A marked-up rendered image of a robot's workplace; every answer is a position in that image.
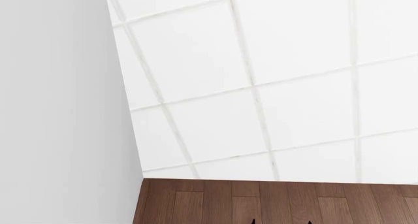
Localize light grey flat fridge panel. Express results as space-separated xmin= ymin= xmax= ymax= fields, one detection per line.
xmin=0 ymin=0 xmax=145 ymax=224

